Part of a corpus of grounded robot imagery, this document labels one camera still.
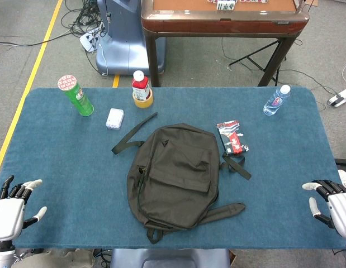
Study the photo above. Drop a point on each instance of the red drink bottle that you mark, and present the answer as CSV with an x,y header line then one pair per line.
x,y
140,85

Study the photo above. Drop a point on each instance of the brown mahjong table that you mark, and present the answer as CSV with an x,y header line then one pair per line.
x,y
217,25

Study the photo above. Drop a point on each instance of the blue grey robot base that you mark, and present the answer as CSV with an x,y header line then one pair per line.
x,y
119,42

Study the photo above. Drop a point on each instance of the red and black packet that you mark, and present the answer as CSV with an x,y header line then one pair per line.
x,y
232,138

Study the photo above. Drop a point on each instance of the black flat object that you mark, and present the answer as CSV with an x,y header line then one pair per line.
x,y
343,161

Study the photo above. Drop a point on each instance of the clear water bottle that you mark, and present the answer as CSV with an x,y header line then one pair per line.
x,y
274,102

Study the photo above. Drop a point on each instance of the grey blue robot torso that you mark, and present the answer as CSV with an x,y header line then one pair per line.
x,y
170,258

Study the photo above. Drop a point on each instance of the small white pack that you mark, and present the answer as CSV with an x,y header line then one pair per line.
x,y
114,118

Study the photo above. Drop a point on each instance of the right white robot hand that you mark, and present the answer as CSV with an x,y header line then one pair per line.
x,y
341,209

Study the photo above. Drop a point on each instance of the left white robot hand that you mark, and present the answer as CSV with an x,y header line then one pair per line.
x,y
7,212

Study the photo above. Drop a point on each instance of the green white mahjong tiles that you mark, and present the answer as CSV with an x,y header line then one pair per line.
x,y
225,5

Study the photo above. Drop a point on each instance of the yellow tape roll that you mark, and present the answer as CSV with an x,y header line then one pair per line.
x,y
143,104

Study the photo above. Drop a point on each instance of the white power strip black plug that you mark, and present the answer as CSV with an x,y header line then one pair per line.
x,y
341,97

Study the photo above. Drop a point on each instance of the black fabric backpack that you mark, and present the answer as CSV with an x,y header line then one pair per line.
x,y
175,167

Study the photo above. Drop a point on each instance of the green chips can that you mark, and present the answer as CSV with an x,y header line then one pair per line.
x,y
79,97

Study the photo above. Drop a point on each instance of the blue table cloth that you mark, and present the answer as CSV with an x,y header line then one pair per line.
x,y
63,156

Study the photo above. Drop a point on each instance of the white power strip with plugs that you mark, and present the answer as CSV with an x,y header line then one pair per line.
x,y
86,40

